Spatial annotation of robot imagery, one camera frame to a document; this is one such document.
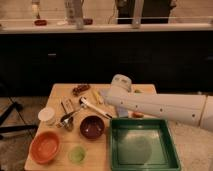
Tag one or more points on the blue sponge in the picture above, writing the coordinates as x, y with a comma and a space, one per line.
122, 112

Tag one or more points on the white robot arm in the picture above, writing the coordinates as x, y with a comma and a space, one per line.
194, 110

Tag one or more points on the green plastic tray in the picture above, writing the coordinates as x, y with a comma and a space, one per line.
141, 145

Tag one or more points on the yellow corn piece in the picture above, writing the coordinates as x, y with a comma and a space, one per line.
97, 97

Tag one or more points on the orange tomato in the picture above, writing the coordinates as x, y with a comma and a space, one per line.
137, 115

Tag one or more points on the small cardboard box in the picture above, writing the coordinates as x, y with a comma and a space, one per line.
67, 105

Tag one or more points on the dark red bowl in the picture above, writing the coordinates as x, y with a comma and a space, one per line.
92, 127

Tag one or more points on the small green cup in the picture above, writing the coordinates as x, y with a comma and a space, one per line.
77, 154

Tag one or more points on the orange bowl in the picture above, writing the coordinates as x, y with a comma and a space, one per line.
44, 147

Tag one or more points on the red dish on counter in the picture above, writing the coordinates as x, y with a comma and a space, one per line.
40, 22

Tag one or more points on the black chair base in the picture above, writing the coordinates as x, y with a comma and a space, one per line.
12, 121

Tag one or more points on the white handled kitchen tool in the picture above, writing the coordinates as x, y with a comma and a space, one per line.
84, 102

